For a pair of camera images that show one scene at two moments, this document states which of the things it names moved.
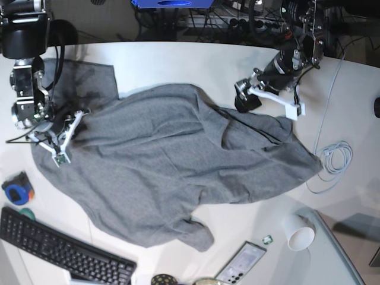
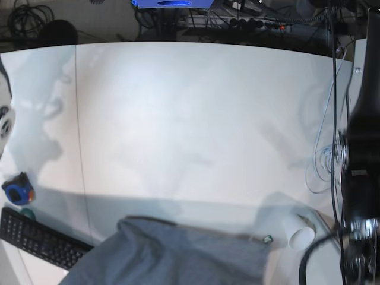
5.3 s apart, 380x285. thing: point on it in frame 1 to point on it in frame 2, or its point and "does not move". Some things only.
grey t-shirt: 142,160 to 143,251
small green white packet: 267,240 does not move
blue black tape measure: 19,189 does not move
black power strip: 246,22 does not move
